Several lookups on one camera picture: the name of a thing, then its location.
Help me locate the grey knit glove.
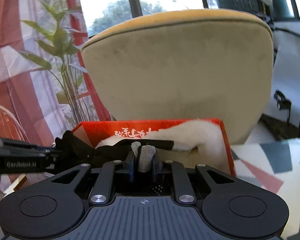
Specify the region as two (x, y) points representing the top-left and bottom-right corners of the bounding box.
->
(131, 141), (156, 173)

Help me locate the black exercise bike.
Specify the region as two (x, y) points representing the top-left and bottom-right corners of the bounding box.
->
(255, 12), (300, 127)

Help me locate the red white printed curtain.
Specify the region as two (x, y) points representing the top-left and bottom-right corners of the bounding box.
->
(0, 0), (110, 146)

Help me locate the tall green bamboo plant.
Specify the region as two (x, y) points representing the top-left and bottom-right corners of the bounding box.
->
(21, 0), (98, 127)

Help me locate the black fabric strap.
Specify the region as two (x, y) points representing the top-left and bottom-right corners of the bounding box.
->
(54, 130), (175, 170)

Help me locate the white board leaning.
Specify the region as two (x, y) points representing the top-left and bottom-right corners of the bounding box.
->
(263, 31), (300, 127)

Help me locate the red strawberry cardboard box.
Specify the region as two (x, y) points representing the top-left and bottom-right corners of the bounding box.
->
(13, 118), (237, 192)

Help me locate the white fluffy plush cloth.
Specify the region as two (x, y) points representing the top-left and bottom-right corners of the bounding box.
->
(96, 120), (230, 174)

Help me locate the beige chair backrest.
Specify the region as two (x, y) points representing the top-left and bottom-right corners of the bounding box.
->
(81, 9), (273, 144)

